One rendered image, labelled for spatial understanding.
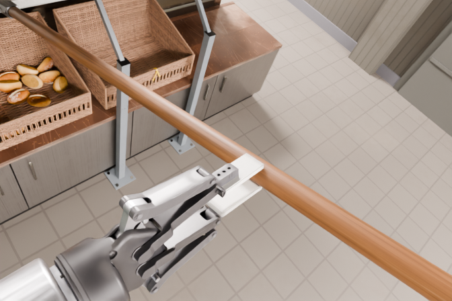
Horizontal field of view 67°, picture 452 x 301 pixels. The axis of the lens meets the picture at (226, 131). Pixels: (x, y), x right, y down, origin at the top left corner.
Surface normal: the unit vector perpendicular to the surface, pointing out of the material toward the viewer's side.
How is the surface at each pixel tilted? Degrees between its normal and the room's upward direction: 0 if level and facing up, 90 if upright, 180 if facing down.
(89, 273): 3
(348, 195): 0
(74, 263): 19
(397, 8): 90
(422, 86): 90
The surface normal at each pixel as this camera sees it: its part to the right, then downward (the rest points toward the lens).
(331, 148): 0.25, -0.60
